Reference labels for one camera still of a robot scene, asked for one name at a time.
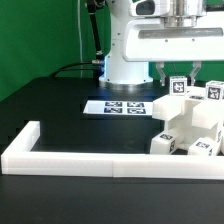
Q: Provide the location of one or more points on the white chair seat part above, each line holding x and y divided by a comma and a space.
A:
191, 131

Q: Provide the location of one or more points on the white chair back part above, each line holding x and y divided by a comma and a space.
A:
192, 109

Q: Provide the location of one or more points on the white U-shaped fence frame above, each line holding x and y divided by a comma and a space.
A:
19, 158

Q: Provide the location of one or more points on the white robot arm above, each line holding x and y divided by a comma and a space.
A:
118, 71

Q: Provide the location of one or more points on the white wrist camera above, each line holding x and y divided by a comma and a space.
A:
150, 8

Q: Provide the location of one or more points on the white tag sheet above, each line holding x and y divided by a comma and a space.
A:
125, 108

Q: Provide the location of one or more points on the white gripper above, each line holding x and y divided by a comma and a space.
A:
148, 40

